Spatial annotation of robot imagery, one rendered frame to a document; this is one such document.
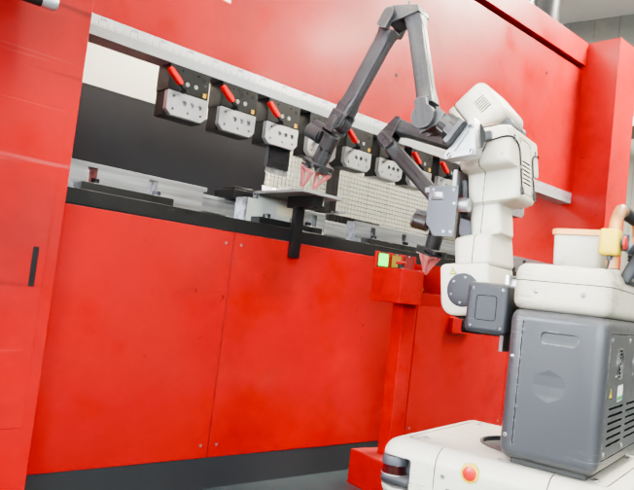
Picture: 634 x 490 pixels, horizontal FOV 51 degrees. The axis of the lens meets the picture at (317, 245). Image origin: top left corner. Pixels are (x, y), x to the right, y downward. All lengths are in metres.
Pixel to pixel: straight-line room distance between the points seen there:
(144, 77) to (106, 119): 2.43
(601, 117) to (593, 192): 0.44
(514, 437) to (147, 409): 1.05
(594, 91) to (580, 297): 2.59
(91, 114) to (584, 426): 1.98
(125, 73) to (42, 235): 3.32
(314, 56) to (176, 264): 1.01
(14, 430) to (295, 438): 1.03
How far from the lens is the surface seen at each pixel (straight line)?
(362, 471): 2.47
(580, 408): 1.82
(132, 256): 2.01
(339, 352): 2.55
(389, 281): 2.37
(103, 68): 4.92
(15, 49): 1.83
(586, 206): 4.12
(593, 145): 4.19
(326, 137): 2.28
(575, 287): 1.82
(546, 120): 3.96
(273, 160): 2.48
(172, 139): 2.84
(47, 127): 1.82
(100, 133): 2.70
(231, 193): 2.60
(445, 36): 3.26
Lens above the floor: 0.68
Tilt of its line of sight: 4 degrees up
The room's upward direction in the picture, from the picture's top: 7 degrees clockwise
